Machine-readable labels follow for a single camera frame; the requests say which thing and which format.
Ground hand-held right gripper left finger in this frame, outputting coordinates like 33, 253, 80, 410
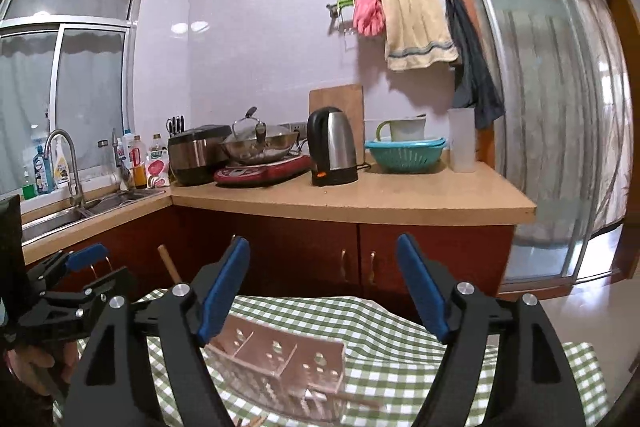
54, 236, 251, 427

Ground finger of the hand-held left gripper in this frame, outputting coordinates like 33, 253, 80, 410
26, 243, 110, 291
37, 267, 137, 315

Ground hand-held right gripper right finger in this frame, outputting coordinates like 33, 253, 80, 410
396, 233, 588, 427

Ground wooden chopstick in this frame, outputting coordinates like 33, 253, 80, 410
158, 245, 180, 284

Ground pink perforated utensil holder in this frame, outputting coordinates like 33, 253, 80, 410
207, 314, 347, 423

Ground person's left hand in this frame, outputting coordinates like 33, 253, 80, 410
7, 341, 81, 400

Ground steel kitchen sink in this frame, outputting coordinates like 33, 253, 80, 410
20, 189, 166, 245

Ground green checked tablecloth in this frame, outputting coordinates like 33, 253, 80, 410
52, 289, 601, 427

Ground steel kitchen faucet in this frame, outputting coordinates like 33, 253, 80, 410
44, 129, 88, 208

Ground blue detergent bottle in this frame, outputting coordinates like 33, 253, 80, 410
34, 146, 54, 194

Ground red-brown kitchen cabinet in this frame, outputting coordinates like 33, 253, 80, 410
25, 204, 516, 323

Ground beige kitchen countertop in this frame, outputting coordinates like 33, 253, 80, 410
22, 159, 537, 265

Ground yellow oil bottle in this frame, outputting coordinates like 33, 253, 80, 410
132, 136, 149, 188

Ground pink refill pouch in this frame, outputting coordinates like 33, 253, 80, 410
146, 152, 171, 188

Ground white bottle red label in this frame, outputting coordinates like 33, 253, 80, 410
122, 129, 136, 170

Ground red induction cooker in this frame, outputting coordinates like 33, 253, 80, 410
214, 152, 313, 186

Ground teal plastic colander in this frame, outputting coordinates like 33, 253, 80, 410
364, 137, 448, 174

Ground steel rice cooker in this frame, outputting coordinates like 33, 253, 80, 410
167, 124, 231, 186

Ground steel wok with lid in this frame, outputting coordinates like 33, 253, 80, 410
220, 107, 301, 166

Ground translucent plastic container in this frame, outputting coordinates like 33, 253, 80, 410
447, 108, 478, 172

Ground steel electric kettle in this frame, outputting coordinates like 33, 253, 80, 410
306, 107, 360, 186

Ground wooden cutting board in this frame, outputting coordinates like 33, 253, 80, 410
309, 84, 365, 162

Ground sliding glass door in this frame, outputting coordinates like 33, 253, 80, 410
460, 0, 628, 282

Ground dark grey cloth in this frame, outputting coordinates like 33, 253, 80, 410
444, 0, 506, 130

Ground beige striped towel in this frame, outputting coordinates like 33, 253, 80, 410
380, 0, 460, 72

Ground pink rubber gloves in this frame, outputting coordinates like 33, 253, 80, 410
352, 0, 386, 36

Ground white jug green handle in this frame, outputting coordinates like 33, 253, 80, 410
376, 116, 427, 142

